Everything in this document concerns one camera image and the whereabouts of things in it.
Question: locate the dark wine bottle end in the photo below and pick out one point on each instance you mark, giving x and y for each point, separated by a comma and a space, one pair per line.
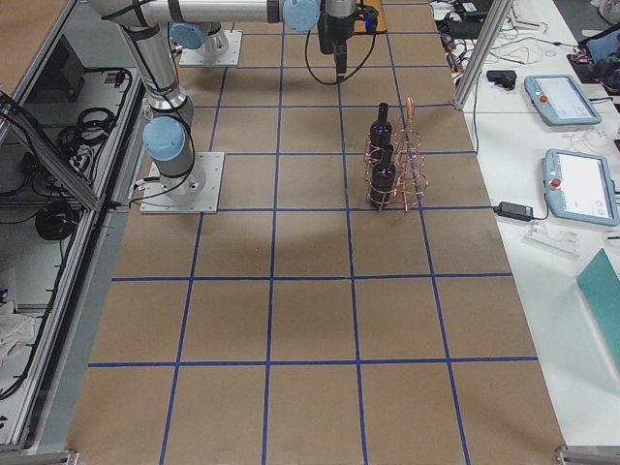
382, 178
379, 136

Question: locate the small black power brick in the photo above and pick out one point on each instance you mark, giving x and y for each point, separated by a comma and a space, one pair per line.
515, 211

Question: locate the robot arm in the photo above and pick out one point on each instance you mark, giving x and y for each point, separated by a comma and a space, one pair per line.
141, 22
207, 38

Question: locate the dark wine bottle right end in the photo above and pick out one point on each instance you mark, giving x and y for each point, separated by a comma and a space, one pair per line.
382, 178

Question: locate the far teach pendant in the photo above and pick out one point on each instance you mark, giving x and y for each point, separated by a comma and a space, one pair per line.
560, 100

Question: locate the near teach pendant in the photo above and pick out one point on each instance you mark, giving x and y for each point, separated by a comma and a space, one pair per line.
578, 187

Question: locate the teal folder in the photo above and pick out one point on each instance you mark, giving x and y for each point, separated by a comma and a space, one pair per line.
599, 283

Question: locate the aluminium frame post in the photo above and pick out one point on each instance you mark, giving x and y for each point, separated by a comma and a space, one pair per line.
488, 34

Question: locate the wooden tray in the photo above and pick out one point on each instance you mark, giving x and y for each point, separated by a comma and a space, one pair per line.
378, 4

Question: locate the teach pendant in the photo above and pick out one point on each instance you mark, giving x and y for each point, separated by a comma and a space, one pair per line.
578, 187
560, 100

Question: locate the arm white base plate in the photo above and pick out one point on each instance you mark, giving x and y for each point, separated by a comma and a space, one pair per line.
197, 193
230, 58

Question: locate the dark wine bottle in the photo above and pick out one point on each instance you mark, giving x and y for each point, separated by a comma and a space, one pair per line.
326, 41

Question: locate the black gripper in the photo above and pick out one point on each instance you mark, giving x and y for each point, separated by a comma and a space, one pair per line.
332, 31

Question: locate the dark wine bottle left end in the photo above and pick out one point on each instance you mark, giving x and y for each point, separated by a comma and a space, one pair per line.
379, 136

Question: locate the white crumpled cloth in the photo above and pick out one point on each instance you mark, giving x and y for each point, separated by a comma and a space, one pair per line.
18, 330

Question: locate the copper wire bottle basket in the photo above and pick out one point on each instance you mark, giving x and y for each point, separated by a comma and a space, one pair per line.
410, 181

